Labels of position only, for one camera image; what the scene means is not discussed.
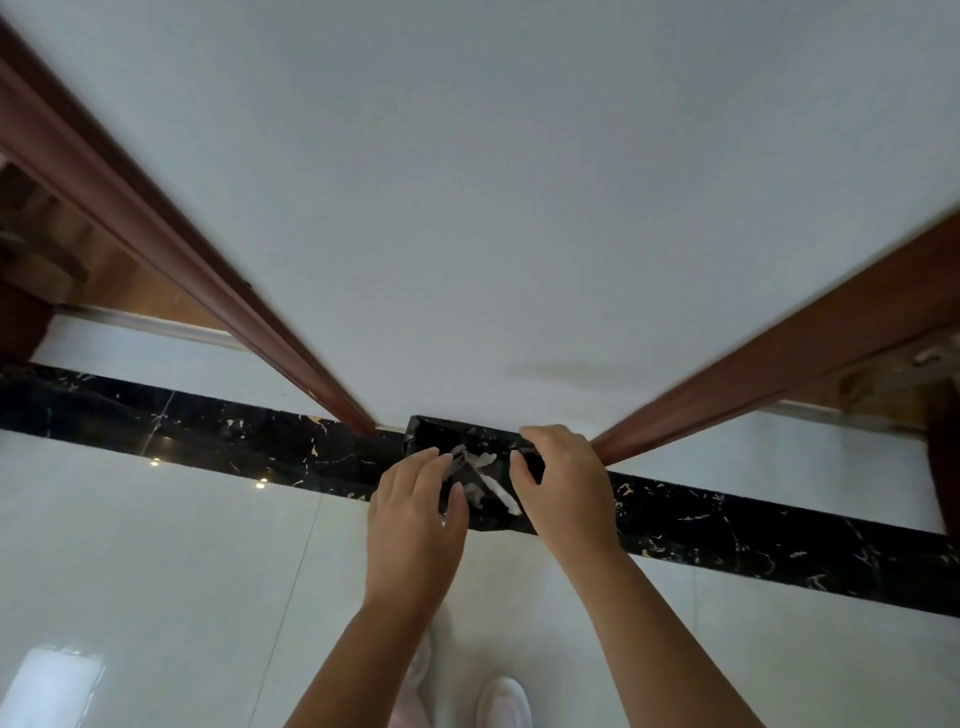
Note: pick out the person's right hand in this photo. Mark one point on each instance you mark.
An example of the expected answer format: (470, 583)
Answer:
(574, 502)

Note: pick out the person's left hand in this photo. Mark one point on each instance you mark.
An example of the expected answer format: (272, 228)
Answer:
(409, 532)

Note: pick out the person's right thumb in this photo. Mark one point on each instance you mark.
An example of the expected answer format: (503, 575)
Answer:
(523, 480)

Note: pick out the person's left thumb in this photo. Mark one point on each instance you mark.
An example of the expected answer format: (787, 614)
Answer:
(458, 508)

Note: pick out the black plastic bag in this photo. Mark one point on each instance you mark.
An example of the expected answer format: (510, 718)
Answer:
(487, 457)

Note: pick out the person's left forearm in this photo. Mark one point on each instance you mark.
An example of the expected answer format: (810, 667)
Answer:
(360, 667)

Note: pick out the person's right forearm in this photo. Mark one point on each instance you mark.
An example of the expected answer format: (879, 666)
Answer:
(660, 652)

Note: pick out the white shoe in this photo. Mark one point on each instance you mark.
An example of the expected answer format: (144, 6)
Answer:
(416, 675)
(504, 705)

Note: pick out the brown wooden furniture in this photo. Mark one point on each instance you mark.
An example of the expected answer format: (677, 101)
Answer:
(34, 240)

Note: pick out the brown wooden door frame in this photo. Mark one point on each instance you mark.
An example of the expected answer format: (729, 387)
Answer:
(787, 352)
(187, 262)

